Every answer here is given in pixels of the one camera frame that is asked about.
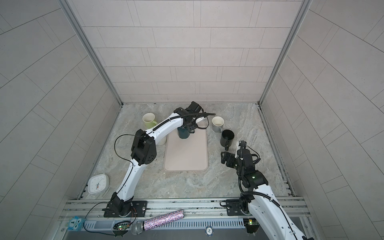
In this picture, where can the circuit board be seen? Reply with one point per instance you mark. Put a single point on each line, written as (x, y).
(121, 226)
(251, 225)

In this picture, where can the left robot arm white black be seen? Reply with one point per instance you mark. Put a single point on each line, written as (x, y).
(144, 152)

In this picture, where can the left circuit board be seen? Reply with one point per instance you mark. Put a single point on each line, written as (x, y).
(121, 226)

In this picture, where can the white round table device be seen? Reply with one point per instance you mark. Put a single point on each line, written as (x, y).
(98, 184)

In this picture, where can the grey mug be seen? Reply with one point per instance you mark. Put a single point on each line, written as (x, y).
(217, 124)

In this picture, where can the beige rectangular tray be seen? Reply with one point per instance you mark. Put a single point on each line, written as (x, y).
(187, 155)

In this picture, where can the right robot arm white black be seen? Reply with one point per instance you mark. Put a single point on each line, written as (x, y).
(257, 197)

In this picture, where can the right circuit board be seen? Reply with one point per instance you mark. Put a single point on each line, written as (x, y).
(251, 225)

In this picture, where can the white mug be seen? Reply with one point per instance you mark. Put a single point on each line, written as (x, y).
(161, 141)

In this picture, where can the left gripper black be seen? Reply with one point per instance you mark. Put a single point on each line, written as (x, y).
(191, 128)

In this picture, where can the round blue white badge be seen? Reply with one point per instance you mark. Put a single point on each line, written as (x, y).
(209, 231)

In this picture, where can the blue owl figure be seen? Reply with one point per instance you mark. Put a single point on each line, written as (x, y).
(76, 224)

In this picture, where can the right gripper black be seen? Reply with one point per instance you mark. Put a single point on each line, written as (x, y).
(231, 156)

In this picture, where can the black mug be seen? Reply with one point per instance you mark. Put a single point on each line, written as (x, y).
(227, 137)

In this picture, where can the dark green faceted mug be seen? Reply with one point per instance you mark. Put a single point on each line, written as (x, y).
(183, 132)

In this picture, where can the light green mug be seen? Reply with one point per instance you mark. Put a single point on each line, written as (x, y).
(149, 120)

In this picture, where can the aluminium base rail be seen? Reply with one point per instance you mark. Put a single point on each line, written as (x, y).
(207, 208)

